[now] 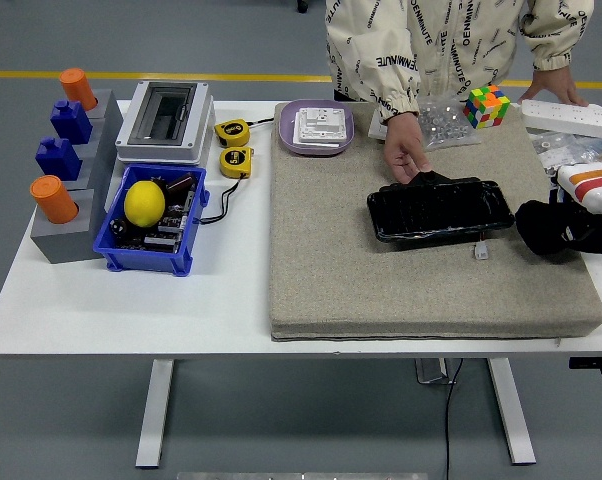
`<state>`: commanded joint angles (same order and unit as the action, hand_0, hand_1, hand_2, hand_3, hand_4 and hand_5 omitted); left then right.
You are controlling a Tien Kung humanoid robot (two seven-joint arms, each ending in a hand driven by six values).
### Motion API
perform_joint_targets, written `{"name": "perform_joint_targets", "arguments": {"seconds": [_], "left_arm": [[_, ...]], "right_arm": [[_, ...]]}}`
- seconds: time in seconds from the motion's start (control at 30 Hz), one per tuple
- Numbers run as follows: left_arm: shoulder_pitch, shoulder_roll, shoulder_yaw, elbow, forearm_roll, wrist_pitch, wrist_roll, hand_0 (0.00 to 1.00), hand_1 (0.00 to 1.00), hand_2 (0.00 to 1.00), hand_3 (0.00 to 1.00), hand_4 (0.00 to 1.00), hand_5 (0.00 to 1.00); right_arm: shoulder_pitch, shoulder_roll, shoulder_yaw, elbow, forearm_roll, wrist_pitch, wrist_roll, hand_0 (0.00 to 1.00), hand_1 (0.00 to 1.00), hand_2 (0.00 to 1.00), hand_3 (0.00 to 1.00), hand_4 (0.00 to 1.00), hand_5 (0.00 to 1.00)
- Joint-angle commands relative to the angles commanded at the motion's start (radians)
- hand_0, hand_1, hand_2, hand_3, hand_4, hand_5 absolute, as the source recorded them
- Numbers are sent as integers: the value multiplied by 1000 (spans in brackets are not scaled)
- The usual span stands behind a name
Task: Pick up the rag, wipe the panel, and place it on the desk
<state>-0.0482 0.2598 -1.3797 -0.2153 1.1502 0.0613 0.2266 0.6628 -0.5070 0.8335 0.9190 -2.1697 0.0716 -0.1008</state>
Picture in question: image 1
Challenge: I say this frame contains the clear bags of small parts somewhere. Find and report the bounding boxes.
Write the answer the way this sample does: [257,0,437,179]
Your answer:
[528,130,602,171]

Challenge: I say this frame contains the yellow lemon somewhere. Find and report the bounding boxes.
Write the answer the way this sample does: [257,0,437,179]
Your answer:
[123,180,167,229]

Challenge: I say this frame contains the clear bag of metal nuts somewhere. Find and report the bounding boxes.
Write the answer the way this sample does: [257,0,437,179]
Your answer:
[415,95,484,153]

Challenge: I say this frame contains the grey stepped block holder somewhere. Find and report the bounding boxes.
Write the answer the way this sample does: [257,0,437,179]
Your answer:
[29,88,125,265]

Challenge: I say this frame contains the person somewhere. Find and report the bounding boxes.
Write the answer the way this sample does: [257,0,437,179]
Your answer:
[324,0,596,121]

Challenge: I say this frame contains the purple tray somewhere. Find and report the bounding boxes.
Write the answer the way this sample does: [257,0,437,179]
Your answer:
[278,99,356,158]

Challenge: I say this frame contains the black table controller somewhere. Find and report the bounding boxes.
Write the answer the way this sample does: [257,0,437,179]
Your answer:
[568,355,602,387]

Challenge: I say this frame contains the person's left hand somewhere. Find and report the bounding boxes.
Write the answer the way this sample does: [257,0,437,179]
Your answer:
[519,68,590,107]

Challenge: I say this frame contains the white socket plate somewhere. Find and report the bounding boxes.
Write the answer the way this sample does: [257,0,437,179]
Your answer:
[293,107,348,148]

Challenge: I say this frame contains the black glossy panel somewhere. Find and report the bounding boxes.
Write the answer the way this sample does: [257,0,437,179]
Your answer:
[366,170,516,244]

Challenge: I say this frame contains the black power cable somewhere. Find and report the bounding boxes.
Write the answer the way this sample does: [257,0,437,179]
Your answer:
[443,357,465,480]

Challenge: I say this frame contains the colourful puzzle cube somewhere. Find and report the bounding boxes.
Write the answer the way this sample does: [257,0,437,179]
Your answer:
[463,84,511,130]

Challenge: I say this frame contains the grey-white electrical enclosure box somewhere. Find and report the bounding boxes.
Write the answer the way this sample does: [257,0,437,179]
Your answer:
[114,81,216,167]

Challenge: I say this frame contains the white table leg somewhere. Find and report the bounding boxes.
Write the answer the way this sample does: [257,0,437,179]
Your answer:
[134,358,176,470]
[486,357,537,466]

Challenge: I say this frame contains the yellow tape measure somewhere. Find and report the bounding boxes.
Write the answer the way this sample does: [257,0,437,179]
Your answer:
[213,118,251,149]
[218,146,256,180]

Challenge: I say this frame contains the person's right hand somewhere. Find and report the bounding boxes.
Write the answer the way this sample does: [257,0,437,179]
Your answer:
[383,110,432,185]

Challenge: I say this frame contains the white power strip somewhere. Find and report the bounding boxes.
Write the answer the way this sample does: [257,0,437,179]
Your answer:
[520,98,602,141]

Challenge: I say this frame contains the circuit boards pile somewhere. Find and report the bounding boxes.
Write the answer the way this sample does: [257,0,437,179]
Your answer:
[108,172,198,253]

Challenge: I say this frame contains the blue plastic bin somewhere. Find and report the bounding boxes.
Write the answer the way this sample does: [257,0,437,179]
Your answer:
[92,163,211,278]

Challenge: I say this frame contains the grey-brown mat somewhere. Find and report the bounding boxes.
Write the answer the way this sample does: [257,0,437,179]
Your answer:
[268,102,602,343]

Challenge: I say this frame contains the grey control box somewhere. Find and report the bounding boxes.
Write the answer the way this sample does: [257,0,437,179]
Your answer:
[414,358,457,385]

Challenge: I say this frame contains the orange cylinder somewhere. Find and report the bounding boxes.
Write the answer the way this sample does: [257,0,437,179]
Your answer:
[29,175,80,225]
[58,68,99,112]

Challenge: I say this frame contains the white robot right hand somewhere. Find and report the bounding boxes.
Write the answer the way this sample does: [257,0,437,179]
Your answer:
[548,162,602,241]

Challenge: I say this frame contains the blue plastic block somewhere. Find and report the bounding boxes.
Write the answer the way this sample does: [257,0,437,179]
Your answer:
[34,136,83,182]
[49,99,93,145]

